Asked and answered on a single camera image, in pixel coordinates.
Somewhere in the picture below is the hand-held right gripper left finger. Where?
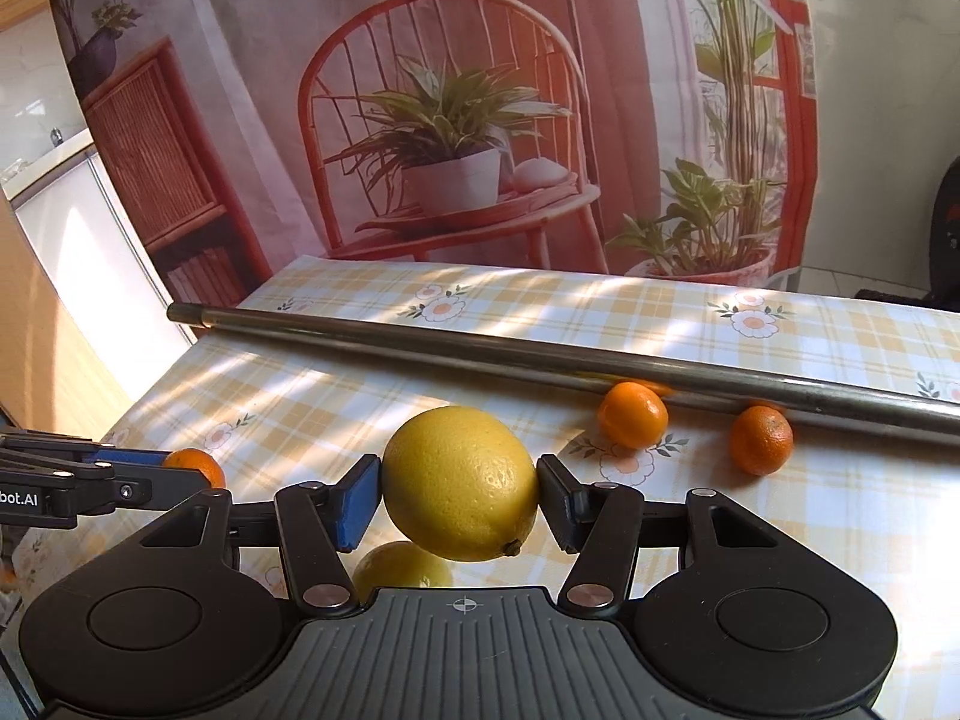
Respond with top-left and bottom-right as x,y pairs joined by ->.
139,455 -> 382,614

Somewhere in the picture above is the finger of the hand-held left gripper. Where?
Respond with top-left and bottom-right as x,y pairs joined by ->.
73,478 -> 140,520
0,431 -> 205,482

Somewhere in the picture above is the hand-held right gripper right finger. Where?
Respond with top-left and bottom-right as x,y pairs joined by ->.
535,454 -> 785,611

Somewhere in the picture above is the orange tangerine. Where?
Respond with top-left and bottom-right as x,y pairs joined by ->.
163,448 -> 227,490
597,381 -> 669,449
730,405 -> 794,476

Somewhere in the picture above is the large yellow lemon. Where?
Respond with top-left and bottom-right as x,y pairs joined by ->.
382,406 -> 539,562

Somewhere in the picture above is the long metal pole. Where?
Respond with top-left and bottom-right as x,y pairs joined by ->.
166,301 -> 960,437

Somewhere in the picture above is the white kitchen cabinet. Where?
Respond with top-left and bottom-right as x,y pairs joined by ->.
0,127 -> 188,406

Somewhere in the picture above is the printed backdrop cloth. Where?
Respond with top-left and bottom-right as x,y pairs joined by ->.
41,0 -> 822,290

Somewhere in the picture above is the black exercise bike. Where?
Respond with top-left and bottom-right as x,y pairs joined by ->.
817,0 -> 960,310

